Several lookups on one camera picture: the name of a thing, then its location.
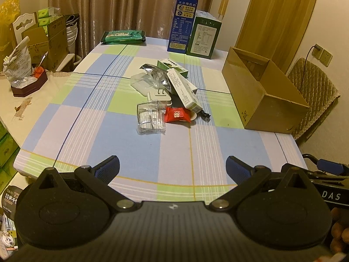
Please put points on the person's right hand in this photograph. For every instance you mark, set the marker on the person's right hand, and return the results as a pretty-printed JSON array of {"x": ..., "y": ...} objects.
[{"x": 340, "y": 232}]

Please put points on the green tissue pack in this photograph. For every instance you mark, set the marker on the green tissue pack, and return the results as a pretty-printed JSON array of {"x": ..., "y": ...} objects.
[{"x": 46, "y": 12}]

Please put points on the brown curtain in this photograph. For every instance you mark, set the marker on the brown curtain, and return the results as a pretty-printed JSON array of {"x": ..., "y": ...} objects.
[{"x": 122, "y": 5}]

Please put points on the black printed packet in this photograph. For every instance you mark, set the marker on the black printed packet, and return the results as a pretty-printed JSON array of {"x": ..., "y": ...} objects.
[{"x": 11, "y": 196}]

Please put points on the wooden sticks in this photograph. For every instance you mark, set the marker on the wooden sticks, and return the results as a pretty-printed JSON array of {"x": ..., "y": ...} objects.
[{"x": 224, "y": 2}]

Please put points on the white die-cut carton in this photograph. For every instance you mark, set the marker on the white die-cut carton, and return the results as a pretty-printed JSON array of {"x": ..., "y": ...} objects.
[{"x": 24, "y": 21}]

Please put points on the white printed packet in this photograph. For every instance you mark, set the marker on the white printed packet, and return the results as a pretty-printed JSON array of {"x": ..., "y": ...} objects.
[{"x": 8, "y": 237}]

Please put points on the stacked metal buckets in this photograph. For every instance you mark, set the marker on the stacked metal buckets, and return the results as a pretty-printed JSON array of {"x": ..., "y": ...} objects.
[{"x": 71, "y": 36}]

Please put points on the red snack packet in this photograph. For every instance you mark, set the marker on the red snack packet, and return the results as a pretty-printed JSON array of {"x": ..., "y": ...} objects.
[{"x": 177, "y": 114}]

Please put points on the stack of green boxes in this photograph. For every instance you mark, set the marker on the stack of green boxes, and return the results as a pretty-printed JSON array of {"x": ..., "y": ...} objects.
[{"x": 6, "y": 147}]

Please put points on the white plastic stool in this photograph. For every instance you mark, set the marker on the white plastic stool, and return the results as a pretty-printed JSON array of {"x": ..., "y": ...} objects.
[{"x": 66, "y": 60}]

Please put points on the small orange object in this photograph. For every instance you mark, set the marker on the small orange object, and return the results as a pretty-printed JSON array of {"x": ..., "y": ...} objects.
[{"x": 38, "y": 72}]

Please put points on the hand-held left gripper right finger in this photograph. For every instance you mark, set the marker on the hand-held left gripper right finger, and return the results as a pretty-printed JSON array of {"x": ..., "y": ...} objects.
[{"x": 236, "y": 169}]

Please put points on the metal spoon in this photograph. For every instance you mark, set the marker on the metal spoon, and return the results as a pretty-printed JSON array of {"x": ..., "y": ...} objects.
[{"x": 43, "y": 57}]

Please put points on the tall green carton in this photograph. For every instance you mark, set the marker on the tall green carton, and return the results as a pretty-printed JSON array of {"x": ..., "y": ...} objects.
[{"x": 203, "y": 38}]

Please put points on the green foil packet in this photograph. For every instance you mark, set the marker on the green foil packet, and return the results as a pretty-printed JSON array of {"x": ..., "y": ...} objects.
[{"x": 122, "y": 36}]

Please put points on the beige embroidered cloth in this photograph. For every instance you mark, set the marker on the beige embroidered cloth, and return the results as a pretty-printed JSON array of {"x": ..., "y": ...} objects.
[{"x": 41, "y": 109}]

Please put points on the dark brown tray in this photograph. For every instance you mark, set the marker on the dark brown tray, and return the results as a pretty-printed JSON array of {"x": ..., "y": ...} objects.
[{"x": 30, "y": 87}]

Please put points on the yellow plastic bag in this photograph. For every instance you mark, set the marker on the yellow plastic bag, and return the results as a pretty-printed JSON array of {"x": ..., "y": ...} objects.
[{"x": 9, "y": 11}]

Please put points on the brown cardboard carton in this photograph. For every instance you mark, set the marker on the brown cardboard carton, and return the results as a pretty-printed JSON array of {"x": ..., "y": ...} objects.
[{"x": 54, "y": 41}]

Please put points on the wall socket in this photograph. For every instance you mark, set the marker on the wall socket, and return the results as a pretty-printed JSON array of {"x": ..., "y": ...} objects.
[{"x": 325, "y": 57}]

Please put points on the white speckled spoon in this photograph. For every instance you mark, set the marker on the white speckled spoon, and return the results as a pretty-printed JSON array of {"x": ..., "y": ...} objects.
[{"x": 193, "y": 116}]

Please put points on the cardboard box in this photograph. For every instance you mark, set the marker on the cardboard box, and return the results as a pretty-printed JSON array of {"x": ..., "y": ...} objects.
[{"x": 261, "y": 109}]

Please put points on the plaid cloth covered desktop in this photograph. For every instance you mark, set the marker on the plaid cloth covered desktop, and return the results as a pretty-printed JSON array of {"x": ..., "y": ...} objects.
[{"x": 122, "y": 142}]

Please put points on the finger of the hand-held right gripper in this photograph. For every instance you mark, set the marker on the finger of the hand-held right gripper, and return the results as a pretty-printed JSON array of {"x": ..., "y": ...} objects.
[{"x": 328, "y": 166}]

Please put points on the long white green medicine box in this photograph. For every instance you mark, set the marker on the long white green medicine box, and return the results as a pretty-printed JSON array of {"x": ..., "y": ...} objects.
[{"x": 182, "y": 90}]

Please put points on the silver foil pouch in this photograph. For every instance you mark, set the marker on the silver foil pouch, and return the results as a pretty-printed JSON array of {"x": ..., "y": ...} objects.
[{"x": 156, "y": 75}]

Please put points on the tall blue carton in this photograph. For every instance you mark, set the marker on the tall blue carton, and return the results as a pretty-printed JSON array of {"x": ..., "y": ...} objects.
[{"x": 180, "y": 27}]

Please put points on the green and white spray box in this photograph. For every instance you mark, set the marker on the green and white spray box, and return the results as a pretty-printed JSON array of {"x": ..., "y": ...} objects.
[{"x": 170, "y": 65}]

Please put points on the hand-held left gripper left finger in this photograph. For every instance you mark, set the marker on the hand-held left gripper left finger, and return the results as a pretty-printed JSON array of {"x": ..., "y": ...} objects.
[{"x": 109, "y": 167}]

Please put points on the clear bag of white parts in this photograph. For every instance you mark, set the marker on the clear bag of white parts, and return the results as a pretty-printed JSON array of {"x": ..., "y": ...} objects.
[{"x": 150, "y": 118}]

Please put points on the wooden door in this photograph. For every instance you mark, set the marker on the wooden door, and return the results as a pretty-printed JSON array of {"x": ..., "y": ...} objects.
[{"x": 272, "y": 19}]

